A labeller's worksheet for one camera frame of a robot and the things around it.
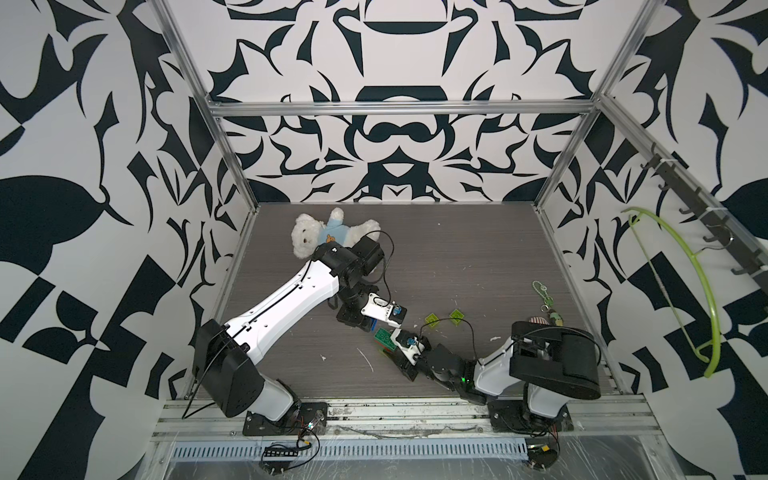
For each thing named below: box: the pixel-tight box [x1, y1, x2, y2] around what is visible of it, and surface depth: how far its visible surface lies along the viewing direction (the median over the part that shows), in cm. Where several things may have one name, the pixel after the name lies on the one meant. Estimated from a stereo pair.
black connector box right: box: [527, 443, 558, 471], surface depth 73 cm
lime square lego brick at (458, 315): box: [449, 309, 465, 327], surface depth 91 cm
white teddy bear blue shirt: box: [291, 207, 381, 259], surface depth 102 cm
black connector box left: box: [264, 447, 299, 457], surface depth 74 cm
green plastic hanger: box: [621, 207, 720, 378], surface depth 61 cm
